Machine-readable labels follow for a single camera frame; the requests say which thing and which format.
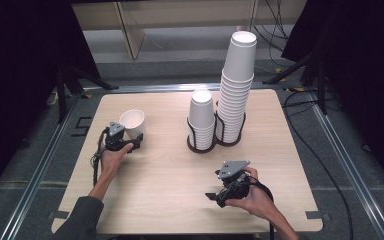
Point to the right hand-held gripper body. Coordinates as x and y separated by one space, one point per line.
233 180

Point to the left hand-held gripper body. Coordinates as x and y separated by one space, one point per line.
116 140

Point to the white paper cup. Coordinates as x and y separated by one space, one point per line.
132 121

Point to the dark wooden cup holder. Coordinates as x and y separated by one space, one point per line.
200 150

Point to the tall stack of white cups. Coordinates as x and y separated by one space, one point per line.
238 66

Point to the person's left hand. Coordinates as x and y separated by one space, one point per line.
111 161

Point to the person's right hand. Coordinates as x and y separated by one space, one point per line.
260 200

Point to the black metal stand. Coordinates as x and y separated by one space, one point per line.
320 86
61 100

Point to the short stack of white cups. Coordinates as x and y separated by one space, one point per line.
201 110

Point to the black curtain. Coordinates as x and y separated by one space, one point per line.
13 66
363 66

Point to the light wooden furniture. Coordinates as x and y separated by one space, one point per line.
180 13

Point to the metal floor rail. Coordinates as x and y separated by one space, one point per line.
353 173
36 173
153 88

